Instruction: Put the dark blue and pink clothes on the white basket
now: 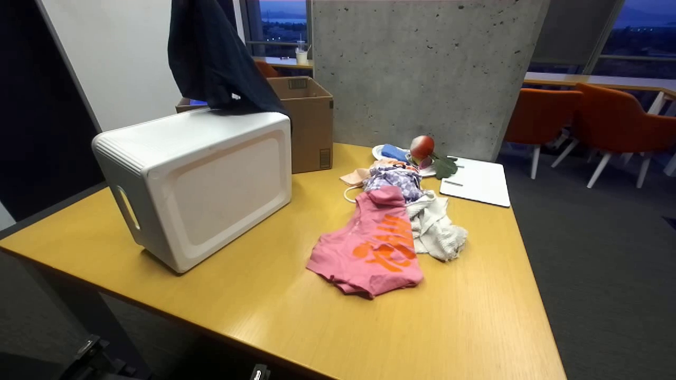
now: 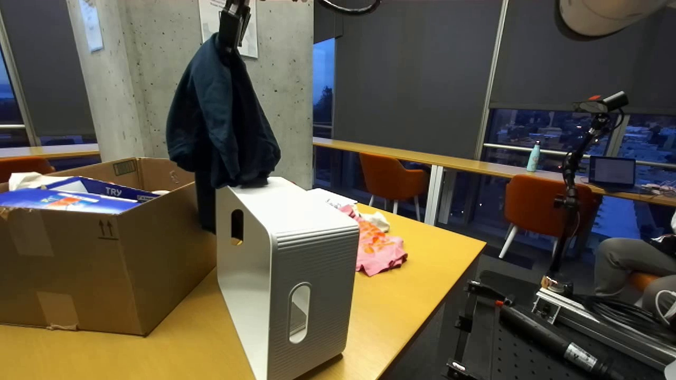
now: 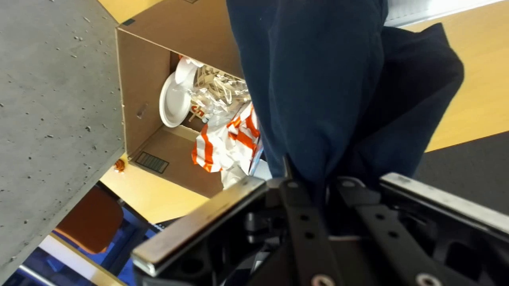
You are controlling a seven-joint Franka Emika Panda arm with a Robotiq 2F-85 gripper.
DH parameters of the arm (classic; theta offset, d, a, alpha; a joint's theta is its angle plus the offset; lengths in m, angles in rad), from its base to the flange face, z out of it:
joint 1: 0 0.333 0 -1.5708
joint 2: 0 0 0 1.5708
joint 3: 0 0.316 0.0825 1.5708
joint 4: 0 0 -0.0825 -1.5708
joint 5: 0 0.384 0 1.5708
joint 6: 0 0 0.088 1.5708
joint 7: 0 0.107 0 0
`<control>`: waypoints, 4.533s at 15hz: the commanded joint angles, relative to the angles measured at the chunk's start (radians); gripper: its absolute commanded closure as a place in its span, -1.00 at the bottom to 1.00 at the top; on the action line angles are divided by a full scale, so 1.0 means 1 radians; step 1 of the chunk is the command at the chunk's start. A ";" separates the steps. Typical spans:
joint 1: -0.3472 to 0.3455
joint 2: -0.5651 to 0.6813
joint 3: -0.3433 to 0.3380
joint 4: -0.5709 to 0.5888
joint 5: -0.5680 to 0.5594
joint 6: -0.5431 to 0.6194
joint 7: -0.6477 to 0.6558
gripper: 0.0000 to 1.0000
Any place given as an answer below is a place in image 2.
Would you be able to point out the white plastic basket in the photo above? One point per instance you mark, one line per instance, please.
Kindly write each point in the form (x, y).
(286, 271)

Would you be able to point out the long wooden counter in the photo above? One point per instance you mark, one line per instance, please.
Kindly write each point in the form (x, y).
(482, 166)

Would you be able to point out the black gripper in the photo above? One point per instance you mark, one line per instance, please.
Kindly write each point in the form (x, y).
(232, 28)

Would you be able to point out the white bag in carton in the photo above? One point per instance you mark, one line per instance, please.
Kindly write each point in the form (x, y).
(32, 179)

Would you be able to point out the wall notice paper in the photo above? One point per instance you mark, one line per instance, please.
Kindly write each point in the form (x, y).
(91, 25)

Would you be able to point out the seated person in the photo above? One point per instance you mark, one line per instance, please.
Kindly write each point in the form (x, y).
(617, 259)

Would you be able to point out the teal bottle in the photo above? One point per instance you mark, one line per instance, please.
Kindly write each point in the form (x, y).
(532, 158)

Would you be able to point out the orange chair left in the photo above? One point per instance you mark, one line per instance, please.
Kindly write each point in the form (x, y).
(19, 165)

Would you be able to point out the pink cloth with orange print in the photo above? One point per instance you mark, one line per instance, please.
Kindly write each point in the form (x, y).
(376, 251)

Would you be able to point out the small monitor screen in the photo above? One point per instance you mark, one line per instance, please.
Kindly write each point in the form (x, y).
(611, 171)

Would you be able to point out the brown cardboard box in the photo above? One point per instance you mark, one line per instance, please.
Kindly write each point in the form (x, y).
(105, 272)

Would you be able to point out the blue box in carton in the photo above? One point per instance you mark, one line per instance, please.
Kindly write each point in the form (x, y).
(79, 195)

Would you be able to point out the orange chair near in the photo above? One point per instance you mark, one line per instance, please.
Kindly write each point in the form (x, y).
(536, 204)

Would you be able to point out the white paper sheet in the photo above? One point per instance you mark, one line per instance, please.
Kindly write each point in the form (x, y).
(334, 198)

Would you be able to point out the dark blue cloth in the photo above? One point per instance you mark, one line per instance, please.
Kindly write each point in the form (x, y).
(216, 126)

